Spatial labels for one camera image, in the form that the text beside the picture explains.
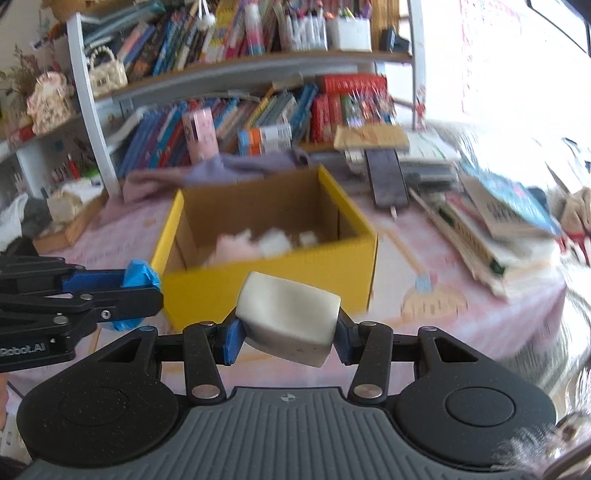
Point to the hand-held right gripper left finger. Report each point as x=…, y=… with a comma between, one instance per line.
x=233, y=344

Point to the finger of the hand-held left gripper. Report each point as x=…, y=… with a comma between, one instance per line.
x=124, y=304
x=92, y=281

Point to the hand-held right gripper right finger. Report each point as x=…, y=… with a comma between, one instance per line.
x=345, y=346

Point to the small blue plastic item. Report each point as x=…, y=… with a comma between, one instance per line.
x=141, y=274

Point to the white block eraser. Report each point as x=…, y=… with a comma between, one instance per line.
x=286, y=318

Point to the yellow cardboard box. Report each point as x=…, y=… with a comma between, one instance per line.
x=277, y=281

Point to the pink plush pig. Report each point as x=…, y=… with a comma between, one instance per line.
x=231, y=251

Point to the wooden chess box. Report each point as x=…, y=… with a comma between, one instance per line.
x=69, y=230

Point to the cream tissue pack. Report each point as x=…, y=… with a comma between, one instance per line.
x=74, y=201

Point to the white printed shirt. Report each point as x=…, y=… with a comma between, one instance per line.
x=11, y=224

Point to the red toy figure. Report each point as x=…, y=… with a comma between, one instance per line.
x=74, y=167

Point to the purple cloth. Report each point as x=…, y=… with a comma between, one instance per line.
x=207, y=177

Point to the row of blue children's books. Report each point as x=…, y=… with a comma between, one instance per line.
x=157, y=138

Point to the black smartphone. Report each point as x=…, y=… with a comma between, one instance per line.
x=387, y=177

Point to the white bookshelf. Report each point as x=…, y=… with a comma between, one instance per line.
x=90, y=106

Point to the pink cylindrical gadget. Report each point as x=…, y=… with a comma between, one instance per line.
x=201, y=136

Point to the pink doll figurine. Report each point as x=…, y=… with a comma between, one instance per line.
x=51, y=104

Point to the stack of books and papers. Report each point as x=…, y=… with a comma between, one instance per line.
x=498, y=240

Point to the white quilted purse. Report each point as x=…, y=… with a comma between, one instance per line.
x=107, y=74

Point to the brown paper envelope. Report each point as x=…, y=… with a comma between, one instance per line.
x=369, y=137

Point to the dried flower bunch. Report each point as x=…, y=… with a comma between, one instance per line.
x=21, y=81

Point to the grey fuzzy sleeve cuff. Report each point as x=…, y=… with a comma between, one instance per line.
x=545, y=450

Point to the red hardback book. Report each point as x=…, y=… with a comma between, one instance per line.
x=325, y=117

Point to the colourful paper ornament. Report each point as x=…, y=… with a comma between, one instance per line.
x=369, y=110

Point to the thick red dictionary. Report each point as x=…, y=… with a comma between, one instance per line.
x=353, y=84

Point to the row of assorted paperback books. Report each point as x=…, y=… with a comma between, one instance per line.
x=207, y=32

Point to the small black gadget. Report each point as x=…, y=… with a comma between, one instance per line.
x=393, y=40

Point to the white pen holder box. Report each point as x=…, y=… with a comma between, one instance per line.
x=348, y=33

